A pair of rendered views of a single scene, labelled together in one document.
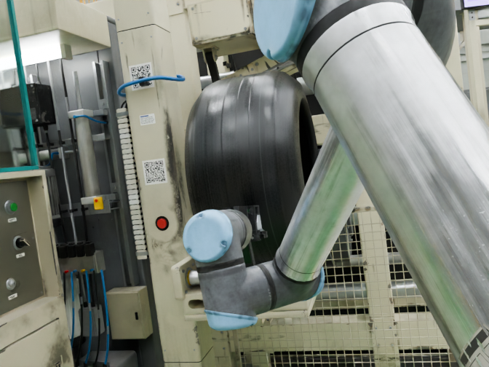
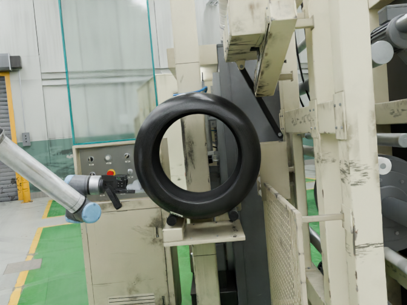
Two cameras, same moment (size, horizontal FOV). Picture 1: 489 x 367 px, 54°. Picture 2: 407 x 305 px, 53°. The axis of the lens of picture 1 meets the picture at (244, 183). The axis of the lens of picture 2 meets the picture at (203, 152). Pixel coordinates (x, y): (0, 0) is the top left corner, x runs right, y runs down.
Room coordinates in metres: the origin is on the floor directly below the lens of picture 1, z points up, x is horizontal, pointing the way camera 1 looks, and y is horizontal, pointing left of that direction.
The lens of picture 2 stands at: (0.99, -1.95, 1.29)
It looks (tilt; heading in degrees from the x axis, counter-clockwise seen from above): 3 degrees down; 75
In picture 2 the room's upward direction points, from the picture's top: 5 degrees counter-clockwise
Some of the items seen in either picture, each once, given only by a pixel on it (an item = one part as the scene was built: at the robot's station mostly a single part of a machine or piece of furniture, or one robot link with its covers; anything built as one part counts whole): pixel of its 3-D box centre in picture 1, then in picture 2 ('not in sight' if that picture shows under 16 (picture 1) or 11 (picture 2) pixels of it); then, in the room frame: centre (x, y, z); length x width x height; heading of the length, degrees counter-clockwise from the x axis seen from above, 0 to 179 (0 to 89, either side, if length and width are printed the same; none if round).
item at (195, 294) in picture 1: (246, 296); (175, 226); (1.33, 0.04, 0.84); 0.36 x 0.09 x 0.06; 74
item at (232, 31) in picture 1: (280, 16); (252, 32); (1.72, -0.20, 1.71); 0.61 x 0.25 x 0.15; 74
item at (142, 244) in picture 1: (136, 183); not in sight; (1.51, 0.34, 1.19); 0.05 x 0.04 x 0.48; 164
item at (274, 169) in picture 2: not in sight; (271, 169); (1.89, 0.11, 1.05); 0.20 x 0.15 x 0.30; 74
